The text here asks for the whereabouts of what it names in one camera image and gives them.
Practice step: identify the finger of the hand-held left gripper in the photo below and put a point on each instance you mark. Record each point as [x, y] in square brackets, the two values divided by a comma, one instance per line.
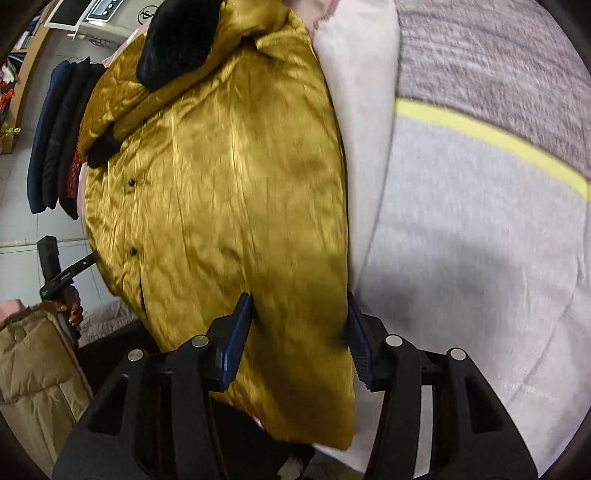
[83, 263]

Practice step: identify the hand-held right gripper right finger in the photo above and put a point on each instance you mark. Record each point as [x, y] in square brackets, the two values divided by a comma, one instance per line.
[358, 346]

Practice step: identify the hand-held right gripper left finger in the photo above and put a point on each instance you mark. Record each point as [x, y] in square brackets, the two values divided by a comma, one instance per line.
[235, 341]

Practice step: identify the gold satin jacket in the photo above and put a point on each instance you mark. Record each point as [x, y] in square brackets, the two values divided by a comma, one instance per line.
[231, 207]

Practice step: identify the person's left hand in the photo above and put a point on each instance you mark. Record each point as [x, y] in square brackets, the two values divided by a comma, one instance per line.
[73, 311]

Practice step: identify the red patterned garment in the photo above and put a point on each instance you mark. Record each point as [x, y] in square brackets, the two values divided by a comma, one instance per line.
[75, 177]

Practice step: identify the navy folded garment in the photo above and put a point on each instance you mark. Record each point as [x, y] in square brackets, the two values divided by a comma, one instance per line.
[41, 147]

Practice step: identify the black folded garment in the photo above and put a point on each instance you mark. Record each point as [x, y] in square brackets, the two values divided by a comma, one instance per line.
[69, 120]

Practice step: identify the grey striped blanket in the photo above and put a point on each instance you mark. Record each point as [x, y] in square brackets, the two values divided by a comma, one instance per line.
[461, 207]

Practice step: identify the wooden shelf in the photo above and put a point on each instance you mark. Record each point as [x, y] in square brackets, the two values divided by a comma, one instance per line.
[21, 83]

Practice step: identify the pink polka dot bed sheet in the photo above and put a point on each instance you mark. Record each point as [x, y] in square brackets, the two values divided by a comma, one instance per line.
[360, 138]

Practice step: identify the white appliance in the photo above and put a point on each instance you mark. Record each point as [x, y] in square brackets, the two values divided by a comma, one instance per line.
[134, 21]

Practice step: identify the white framed tablet screen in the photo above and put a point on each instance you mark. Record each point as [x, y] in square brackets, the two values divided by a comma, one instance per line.
[69, 10]

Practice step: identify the appliance control panel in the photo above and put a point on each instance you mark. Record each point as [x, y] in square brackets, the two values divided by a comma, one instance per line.
[104, 7]

